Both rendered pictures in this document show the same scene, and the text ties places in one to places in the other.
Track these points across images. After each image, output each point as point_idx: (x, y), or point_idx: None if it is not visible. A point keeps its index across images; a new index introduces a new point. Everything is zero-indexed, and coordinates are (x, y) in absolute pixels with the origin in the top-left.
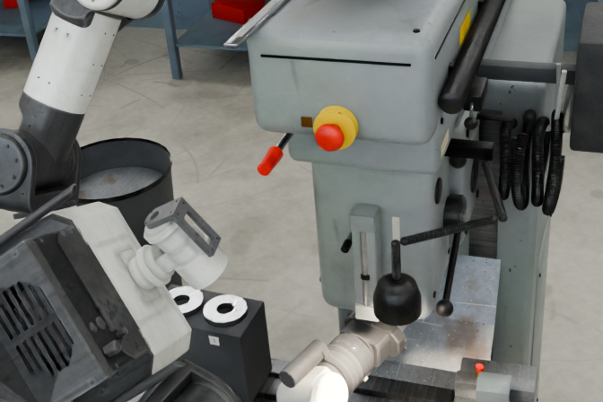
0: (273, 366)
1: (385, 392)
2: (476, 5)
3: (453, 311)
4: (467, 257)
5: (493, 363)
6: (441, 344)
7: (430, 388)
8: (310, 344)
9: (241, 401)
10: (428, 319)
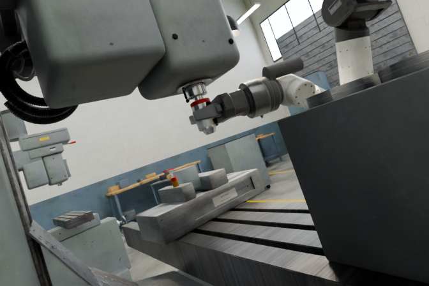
0: (323, 264)
1: (223, 238)
2: None
3: (87, 268)
4: (34, 223)
5: (150, 214)
6: (124, 285)
7: (189, 241)
8: (270, 65)
9: (321, 13)
10: (104, 282)
